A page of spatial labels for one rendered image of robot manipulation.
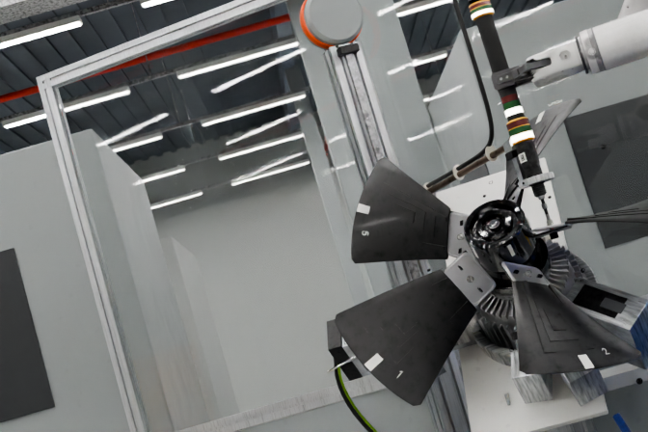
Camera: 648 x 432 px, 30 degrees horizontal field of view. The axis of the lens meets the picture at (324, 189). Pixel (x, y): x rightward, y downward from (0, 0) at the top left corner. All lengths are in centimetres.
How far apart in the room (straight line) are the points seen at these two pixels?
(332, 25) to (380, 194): 67
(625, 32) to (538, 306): 53
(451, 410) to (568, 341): 86
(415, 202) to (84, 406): 199
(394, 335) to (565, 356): 34
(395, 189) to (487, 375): 41
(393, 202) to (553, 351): 54
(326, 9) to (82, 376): 168
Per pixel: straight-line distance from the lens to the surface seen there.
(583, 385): 229
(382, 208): 247
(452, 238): 239
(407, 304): 226
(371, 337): 225
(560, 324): 215
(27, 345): 418
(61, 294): 417
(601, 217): 225
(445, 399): 293
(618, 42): 230
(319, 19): 302
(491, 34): 235
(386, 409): 312
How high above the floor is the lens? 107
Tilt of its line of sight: 8 degrees up
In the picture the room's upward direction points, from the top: 17 degrees counter-clockwise
